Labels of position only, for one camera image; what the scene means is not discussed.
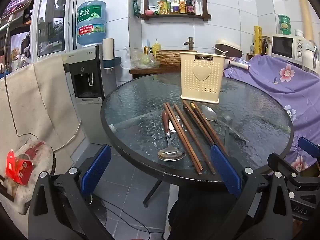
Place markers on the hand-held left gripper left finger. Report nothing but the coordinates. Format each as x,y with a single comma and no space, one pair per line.
96,170

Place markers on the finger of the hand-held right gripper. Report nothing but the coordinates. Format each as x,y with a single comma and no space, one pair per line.
280,163
308,147

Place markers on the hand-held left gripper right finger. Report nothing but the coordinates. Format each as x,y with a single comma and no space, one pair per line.
225,172

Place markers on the black chopstick with gold band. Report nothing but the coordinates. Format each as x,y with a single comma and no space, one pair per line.
201,118

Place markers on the all metal spoon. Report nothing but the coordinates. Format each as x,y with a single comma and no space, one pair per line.
209,112

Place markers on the cream plastic utensil holder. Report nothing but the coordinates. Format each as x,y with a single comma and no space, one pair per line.
201,85

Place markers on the person's black pants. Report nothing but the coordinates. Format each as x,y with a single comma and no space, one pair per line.
195,217

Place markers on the white red cushion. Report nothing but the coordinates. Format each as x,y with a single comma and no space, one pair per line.
40,155

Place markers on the purple floral cloth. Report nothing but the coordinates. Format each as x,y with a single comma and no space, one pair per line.
270,85

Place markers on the red box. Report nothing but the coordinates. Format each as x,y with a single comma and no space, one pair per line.
20,170

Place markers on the round glass table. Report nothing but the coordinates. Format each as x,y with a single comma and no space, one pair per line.
140,100

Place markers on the beige cloth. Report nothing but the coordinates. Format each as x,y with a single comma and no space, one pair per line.
37,100

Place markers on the white microwave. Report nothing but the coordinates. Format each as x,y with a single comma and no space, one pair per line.
283,46

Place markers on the teal cup holder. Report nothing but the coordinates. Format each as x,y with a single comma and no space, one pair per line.
112,63

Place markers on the white printed roll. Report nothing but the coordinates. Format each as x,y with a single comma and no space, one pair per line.
238,64

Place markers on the brown glass bottle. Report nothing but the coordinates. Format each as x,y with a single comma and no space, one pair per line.
264,47

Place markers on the wooden cabinet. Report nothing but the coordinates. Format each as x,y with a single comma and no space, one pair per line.
150,71

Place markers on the grey water dispenser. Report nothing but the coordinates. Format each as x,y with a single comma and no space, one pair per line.
86,57

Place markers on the clear plastic bag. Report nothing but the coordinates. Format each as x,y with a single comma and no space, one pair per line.
138,60

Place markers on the yellow package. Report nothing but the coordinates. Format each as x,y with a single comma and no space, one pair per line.
258,40

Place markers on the green noodle cup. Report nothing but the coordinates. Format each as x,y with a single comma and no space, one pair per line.
284,19
285,29

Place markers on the white paper cup stack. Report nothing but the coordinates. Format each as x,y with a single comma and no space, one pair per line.
108,48

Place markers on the brown white rice cooker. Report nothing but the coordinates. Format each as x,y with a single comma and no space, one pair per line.
230,48

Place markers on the wicker basin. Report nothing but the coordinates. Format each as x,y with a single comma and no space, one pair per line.
168,57

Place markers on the beige rolled mat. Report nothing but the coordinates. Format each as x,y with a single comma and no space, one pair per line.
305,15

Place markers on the bamboo style faucet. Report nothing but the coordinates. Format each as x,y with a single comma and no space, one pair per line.
189,43

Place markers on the yellow soap pump bottle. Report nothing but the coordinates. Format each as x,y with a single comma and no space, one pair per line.
156,48

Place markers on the cluttered shelf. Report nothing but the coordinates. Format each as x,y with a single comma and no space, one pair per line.
17,52

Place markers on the blue water bottle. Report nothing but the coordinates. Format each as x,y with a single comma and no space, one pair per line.
91,25

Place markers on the aluminium framed window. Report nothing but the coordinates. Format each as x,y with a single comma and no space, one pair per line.
53,22

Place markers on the wooden framed mirror shelf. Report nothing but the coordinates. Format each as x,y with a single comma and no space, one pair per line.
172,16

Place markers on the white squeeze bottle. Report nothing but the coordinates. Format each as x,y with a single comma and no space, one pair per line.
197,8

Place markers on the pink bowl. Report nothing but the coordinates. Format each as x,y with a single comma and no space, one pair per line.
150,12

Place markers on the green hanging packet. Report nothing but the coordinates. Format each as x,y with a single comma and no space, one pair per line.
136,7

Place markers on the dark soy sauce bottle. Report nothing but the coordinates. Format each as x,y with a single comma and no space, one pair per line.
190,6

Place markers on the brown sauce bottle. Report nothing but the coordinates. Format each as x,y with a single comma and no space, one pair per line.
182,6

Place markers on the purple label bottle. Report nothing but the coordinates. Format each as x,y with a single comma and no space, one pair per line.
176,6

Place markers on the cooking oil bottle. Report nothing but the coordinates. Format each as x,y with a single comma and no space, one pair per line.
168,7

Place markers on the yellow seasoning packet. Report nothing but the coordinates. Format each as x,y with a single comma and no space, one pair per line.
161,8

